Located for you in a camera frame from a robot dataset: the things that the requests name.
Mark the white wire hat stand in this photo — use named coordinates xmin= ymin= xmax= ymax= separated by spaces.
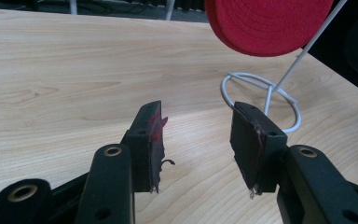
xmin=220 ymin=0 xmax=349 ymax=134

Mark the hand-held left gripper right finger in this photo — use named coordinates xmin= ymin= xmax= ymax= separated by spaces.
xmin=229 ymin=101 xmax=289 ymax=200

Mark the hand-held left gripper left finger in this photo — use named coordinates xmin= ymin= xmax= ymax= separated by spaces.
xmin=120 ymin=100 xmax=175 ymax=194

